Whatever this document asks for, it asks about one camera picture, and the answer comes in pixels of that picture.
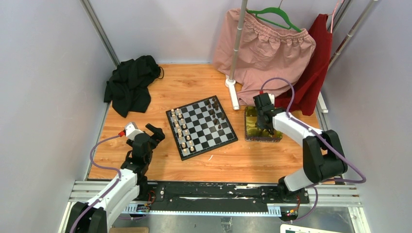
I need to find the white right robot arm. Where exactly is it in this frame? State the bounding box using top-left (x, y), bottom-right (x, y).
top-left (253, 93), bottom-right (348, 203)

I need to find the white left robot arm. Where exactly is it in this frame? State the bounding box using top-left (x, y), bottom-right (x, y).
top-left (65, 122), bottom-right (165, 233)

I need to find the gold metal tin tray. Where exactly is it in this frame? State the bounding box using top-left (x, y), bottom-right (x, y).
top-left (244, 106), bottom-right (283, 143)

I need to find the red cloth garment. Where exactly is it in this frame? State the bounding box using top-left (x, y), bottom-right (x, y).
top-left (289, 14), bottom-right (333, 116)

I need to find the black white chessboard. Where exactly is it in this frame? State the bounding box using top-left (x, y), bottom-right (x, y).
top-left (166, 95), bottom-right (238, 161)

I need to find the white rack stand base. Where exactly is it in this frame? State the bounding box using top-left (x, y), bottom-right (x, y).
top-left (224, 75), bottom-right (240, 110)

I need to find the pink cloth garment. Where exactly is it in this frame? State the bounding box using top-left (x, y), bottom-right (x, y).
top-left (212, 8), bottom-right (317, 107)

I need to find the black cloth garment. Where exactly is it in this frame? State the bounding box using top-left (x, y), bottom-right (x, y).
top-left (103, 55), bottom-right (164, 117)

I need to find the silver rack pole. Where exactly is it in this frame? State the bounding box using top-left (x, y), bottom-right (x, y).
top-left (228, 0), bottom-right (248, 84)

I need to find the green clothes hanger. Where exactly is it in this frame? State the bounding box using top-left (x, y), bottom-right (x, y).
top-left (246, 0), bottom-right (302, 33)

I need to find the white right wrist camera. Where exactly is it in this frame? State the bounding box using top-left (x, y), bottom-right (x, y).
top-left (259, 91), bottom-right (275, 106)

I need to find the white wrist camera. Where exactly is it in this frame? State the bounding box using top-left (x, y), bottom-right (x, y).
top-left (259, 91), bottom-right (275, 106)
top-left (118, 122), bottom-right (144, 141)

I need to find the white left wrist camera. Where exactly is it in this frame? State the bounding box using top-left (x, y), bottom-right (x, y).
top-left (118, 122), bottom-right (144, 141)

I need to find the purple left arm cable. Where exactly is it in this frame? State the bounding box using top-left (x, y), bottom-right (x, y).
top-left (69, 135), bottom-right (125, 233)

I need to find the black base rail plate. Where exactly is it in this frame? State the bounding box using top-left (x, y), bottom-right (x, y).
top-left (148, 181), bottom-right (309, 213)

